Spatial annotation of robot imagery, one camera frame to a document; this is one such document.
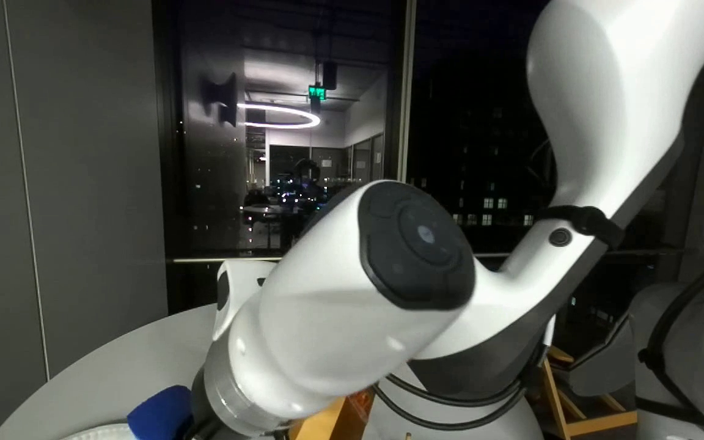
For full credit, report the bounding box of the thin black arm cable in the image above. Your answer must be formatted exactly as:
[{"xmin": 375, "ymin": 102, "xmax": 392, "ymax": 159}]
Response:
[{"xmin": 373, "ymin": 370, "xmax": 539, "ymax": 433}]

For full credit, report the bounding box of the thick black hose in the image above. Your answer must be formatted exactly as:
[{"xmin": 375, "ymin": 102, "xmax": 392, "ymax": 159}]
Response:
[{"xmin": 636, "ymin": 234, "xmax": 704, "ymax": 440}]

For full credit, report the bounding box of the ring ceiling light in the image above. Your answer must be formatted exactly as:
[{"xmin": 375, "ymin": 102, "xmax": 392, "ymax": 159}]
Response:
[{"xmin": 236, "ymin": 98, "xmax": 324, "ymax": 131}]

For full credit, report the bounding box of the white horizontal window rail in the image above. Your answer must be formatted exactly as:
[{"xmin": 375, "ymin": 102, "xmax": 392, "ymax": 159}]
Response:
[{"xmin": 166, "ymin": 250, "xmax": 534, "ymax": 267}]

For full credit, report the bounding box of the wooden frame stand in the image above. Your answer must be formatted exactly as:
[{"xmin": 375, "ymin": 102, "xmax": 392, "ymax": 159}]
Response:
[{"xmin": 286, "ymin": 345, "xmax": 642, "ymax": 440}]

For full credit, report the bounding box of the blue block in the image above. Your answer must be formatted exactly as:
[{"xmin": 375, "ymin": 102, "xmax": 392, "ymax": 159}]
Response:
[{"xmin": 125, "ymin": 383, "xmax": 198, "ymax": 440}]

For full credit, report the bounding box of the white plate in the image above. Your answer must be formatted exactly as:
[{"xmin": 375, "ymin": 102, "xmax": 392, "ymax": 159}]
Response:
[{"xmin": 56, "ymin": 419, "xmax": 139, "ymax": 440}]

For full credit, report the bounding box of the white window mullion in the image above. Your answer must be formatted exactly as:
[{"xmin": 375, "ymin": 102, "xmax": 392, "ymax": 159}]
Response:
[{"xmin": 395, "ymin": 0, "xmax": 422, "ymax": 186}]

